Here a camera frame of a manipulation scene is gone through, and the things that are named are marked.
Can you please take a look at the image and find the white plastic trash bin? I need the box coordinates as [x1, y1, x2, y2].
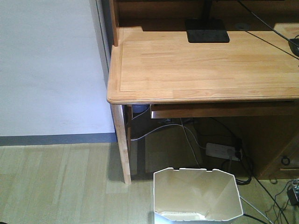
[153, 168, 243, 224]

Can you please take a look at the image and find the white power strip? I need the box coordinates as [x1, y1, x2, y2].
[206, 143, 239, 161]

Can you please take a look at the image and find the black monitor stand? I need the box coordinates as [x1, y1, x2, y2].
[185, 0, 230, 43]

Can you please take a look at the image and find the light wooden desk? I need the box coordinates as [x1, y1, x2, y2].
[107, 0, 299, 183]

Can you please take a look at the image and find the wooden drawer cabinet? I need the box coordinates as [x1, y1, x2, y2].
[256, 134, 299, 180]

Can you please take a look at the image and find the black device on desk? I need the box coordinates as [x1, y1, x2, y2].
[288, 35, 299, 56]

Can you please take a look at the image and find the black power adapter on floor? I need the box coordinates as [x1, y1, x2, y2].
[287, 187, 299, 206]

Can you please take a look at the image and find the white cable under desk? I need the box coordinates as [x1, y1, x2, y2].
[130, 123, 207, 150]

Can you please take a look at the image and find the black cable across desk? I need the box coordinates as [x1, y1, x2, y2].
[235, 0, 299, 59]

